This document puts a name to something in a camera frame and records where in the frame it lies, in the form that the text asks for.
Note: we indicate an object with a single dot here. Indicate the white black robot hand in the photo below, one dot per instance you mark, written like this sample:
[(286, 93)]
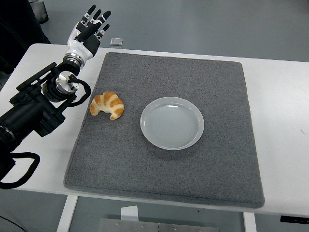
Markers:
[(80, 49)]

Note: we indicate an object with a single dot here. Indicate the golden croissant bread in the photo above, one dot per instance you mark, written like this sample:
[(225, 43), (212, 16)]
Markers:
[(109, 101)]

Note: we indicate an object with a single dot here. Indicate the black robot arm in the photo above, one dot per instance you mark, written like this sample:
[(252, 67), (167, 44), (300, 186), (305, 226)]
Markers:
[(26, 111)]

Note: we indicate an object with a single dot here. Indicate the pale grey round plate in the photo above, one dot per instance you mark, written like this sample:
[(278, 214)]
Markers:
[(172, 125)]

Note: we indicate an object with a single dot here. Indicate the silver square floor outlet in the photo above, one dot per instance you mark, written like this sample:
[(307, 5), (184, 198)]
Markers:
[(116, 41)]

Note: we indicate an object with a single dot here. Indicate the black mesh waste bin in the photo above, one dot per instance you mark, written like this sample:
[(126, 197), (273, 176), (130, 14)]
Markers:
[(39, 10)]

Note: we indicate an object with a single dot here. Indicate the black draped object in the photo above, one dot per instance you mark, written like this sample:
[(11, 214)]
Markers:
[(19, 26)]

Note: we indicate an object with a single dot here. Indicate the grey felt mat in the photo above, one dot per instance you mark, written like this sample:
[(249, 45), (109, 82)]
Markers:
[(169, 174)]

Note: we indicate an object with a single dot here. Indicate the white table leg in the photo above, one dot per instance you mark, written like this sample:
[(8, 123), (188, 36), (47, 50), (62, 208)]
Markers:
[(249, 223), (67, 212)]

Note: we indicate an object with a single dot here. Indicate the black table control panel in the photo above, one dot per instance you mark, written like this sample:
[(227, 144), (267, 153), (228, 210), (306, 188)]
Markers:
[(294, 218)]

